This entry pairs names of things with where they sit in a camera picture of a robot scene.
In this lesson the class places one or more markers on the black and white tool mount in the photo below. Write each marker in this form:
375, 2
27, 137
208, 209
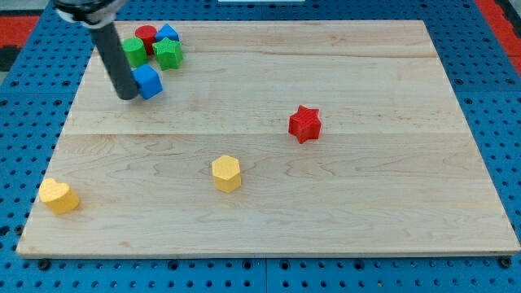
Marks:
89, 13

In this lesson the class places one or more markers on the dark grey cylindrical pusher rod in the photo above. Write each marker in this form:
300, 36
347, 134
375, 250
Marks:
111, 51

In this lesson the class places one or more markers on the red star block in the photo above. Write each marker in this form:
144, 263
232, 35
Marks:
305, 124

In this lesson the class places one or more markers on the green star block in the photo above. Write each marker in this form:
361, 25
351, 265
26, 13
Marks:
168, 53

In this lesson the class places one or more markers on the green cylinder block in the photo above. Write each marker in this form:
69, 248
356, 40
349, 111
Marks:
135, 51

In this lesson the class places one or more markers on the red cylinder block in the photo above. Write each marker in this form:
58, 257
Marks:
147, 34

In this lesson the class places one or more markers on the blue cube block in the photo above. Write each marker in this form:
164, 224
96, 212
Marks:
148, 81

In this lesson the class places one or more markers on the blue triangular block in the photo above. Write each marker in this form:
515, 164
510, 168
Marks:
167, 31

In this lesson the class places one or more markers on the yellow heart block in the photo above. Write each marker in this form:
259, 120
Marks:
58, 197

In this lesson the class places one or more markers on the yellow hexagon block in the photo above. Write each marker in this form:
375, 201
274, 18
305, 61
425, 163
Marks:
226, 173

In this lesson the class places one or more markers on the light wooden board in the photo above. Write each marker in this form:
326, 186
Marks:
395, 172

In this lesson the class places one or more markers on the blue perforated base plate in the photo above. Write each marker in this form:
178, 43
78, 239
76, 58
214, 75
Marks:
43, 60

